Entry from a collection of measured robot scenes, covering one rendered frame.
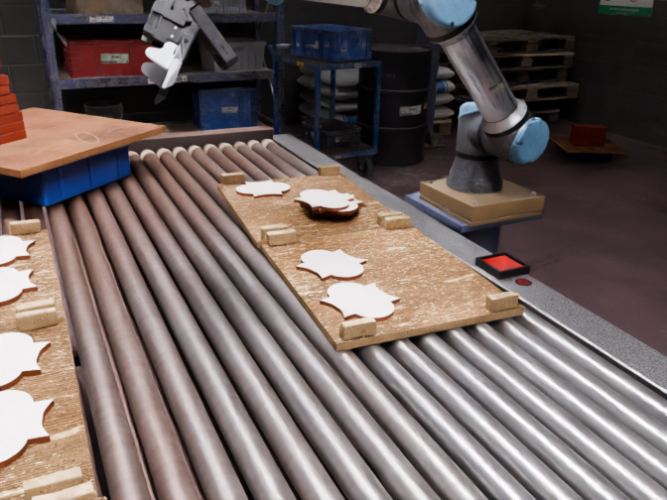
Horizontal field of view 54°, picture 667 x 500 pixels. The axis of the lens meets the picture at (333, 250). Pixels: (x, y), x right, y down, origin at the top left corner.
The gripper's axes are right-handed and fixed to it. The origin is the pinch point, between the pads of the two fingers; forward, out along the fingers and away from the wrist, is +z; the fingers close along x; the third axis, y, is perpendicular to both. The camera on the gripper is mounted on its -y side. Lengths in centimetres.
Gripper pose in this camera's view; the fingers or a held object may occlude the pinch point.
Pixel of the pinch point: (162, 99)
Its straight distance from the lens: 119.7
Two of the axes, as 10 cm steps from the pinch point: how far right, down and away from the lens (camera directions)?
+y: -8.7, -3.6, -3.3
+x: 3.3, 0.5, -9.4
